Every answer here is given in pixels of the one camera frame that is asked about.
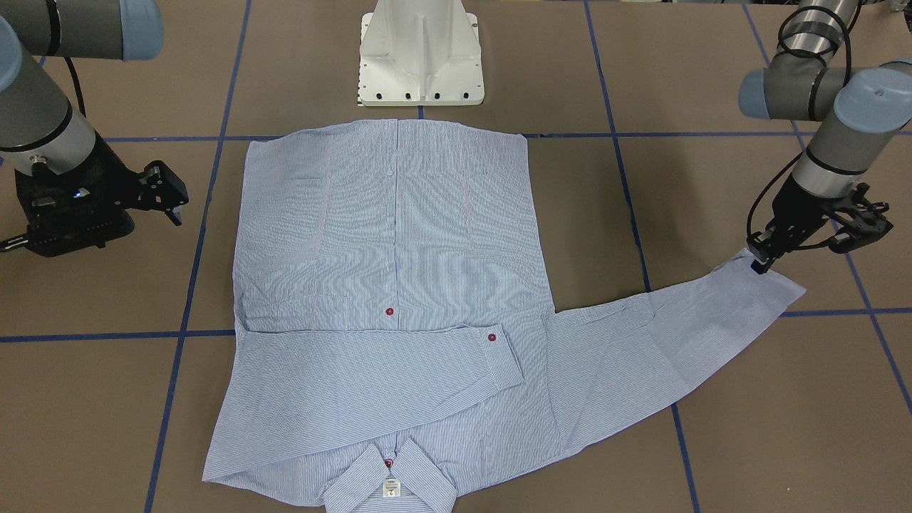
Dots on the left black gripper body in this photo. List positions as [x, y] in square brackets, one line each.
[791, 206]

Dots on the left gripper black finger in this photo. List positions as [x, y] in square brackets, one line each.
[761, 266]

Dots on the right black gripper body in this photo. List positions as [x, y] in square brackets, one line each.
[114, 176]

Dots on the light blue striped shirt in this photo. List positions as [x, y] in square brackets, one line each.
[397, 343]

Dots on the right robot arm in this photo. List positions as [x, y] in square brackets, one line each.
[42, 105]

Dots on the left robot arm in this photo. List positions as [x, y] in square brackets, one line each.
[811, 78]

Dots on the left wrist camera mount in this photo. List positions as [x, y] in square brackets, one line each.
[861, 222]

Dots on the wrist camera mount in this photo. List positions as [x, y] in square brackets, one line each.
[160, 189]
[861, 222]

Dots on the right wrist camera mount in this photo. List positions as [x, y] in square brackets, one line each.
[160, 189]

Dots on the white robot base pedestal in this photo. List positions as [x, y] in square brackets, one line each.
[420, 53]

